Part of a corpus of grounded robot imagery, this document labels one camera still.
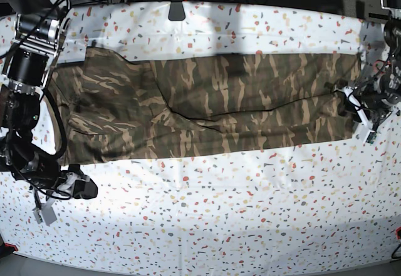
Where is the camouflage T-shirt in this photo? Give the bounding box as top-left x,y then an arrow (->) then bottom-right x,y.
49,48 -> 361,165

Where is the red clamp left corner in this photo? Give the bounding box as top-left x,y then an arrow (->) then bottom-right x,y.
4,243 -> 18,253

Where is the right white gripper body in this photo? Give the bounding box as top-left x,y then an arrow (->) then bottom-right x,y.
29,171 -> 90,209

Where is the red clamp corner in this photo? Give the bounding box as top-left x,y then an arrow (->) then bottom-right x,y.
4,243 -> 18,253
395,227 -> 401,240

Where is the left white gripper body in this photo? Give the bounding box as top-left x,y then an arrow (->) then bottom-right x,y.
333,86 -> 381,132

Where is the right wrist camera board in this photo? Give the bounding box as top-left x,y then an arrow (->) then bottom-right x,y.
33,207 -> 57,226

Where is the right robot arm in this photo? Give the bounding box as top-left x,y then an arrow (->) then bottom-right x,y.
1,0 -> 98,212

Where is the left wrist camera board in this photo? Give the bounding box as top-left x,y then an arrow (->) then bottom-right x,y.
362,129 -> 377,145

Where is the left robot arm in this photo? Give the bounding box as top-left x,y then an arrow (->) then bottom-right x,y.
333,0 -> 400,143

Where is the terrazzo pattern table cloth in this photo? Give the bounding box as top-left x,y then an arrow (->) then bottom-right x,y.
1,2 -> 400,275

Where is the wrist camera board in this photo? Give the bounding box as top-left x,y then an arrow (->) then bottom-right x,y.
362,129 -> 377,145
33,207 -> 57,226

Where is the red clamp right corner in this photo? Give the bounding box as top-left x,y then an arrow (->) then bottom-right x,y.
395,227 -> 401,240

